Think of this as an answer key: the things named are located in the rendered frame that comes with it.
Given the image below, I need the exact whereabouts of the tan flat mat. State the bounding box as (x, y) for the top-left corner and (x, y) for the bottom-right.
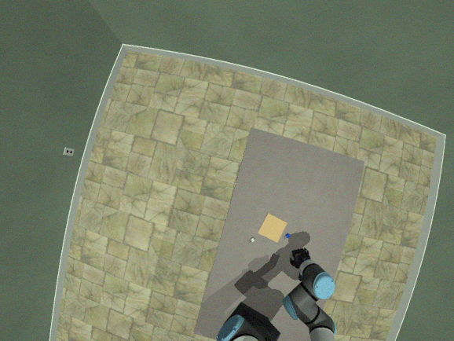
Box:
(258, 213), (287, 242)

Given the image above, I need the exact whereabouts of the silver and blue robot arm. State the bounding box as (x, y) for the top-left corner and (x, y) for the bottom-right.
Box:
(217, 259), (336, 341)

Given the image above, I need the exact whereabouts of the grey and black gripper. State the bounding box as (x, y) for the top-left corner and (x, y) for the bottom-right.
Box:
(290, 248), (311, 269)

